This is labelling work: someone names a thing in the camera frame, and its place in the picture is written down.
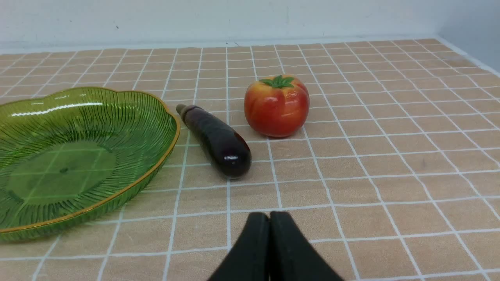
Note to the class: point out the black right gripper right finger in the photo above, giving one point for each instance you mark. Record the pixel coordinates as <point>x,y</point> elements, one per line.
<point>292,257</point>

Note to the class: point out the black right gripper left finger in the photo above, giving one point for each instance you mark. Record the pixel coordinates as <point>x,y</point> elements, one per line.
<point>248,258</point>

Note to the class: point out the dark purple eggplant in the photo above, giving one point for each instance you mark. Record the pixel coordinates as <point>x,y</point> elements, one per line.
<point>227,151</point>

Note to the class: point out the red yellow tomato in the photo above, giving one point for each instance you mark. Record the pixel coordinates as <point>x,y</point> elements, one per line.
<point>276,106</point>

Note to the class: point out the tan checkered tablecloth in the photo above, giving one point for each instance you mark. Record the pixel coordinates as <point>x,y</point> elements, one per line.
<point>393,176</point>

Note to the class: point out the green glass plate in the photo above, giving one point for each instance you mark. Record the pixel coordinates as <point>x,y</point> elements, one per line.
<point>76,155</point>

